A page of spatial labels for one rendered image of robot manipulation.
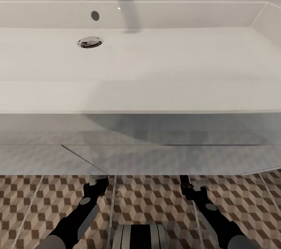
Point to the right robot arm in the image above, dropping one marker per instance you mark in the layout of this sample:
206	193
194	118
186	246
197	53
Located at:
227	234

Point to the robot trunk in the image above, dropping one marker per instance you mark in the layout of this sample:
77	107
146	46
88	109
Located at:
140	236

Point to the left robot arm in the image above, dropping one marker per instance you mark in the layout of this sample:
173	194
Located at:
70	229

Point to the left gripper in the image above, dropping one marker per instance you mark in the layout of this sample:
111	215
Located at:
100	186

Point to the mousetrap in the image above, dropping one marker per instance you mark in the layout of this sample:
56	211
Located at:
185	181
101	193

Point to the furniture sink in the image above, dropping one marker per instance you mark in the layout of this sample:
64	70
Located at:
154	87

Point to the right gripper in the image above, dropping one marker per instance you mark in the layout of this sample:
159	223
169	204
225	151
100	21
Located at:
191	194

